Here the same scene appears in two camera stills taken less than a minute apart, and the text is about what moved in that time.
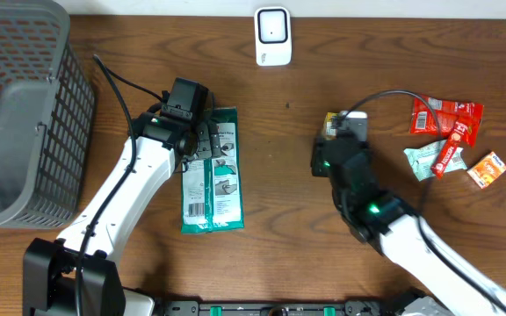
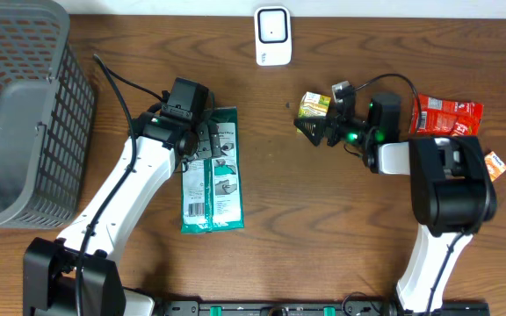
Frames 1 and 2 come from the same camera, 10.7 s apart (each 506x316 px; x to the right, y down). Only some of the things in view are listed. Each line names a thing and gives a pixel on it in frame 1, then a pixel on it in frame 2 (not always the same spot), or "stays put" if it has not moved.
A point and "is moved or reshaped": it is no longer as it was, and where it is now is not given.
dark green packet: (212, 187) stays put
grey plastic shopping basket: (32, 112) stays put
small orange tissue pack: (487, 169) stays put
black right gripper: (317, 168) to (333, 122)
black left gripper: (210, 141) stays put
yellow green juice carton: (331, 126) is moved or reshaped
